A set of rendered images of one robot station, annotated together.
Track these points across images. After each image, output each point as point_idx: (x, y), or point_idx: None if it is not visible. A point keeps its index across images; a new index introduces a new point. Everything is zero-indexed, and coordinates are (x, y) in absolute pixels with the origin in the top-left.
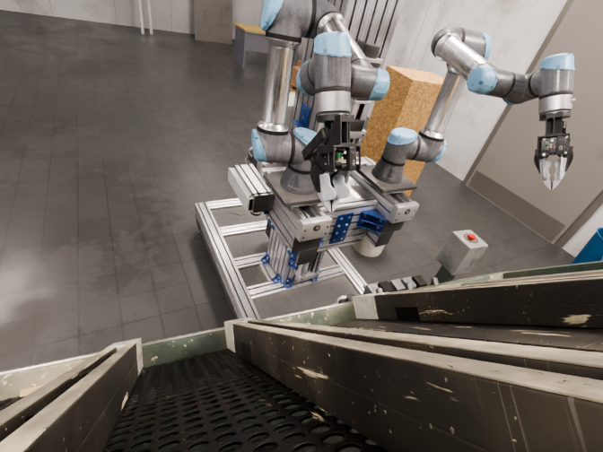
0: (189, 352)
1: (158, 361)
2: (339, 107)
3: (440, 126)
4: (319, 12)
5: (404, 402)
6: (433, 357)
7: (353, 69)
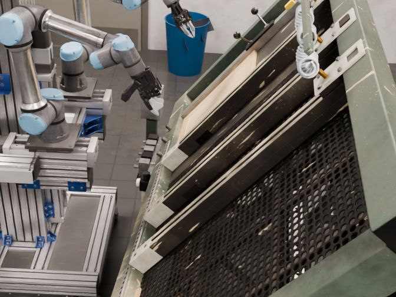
0: None
1: None
2: (144, 66)
3: None
4: (36, 15)
5: (275, 110)
6: (274, 99)
7: None
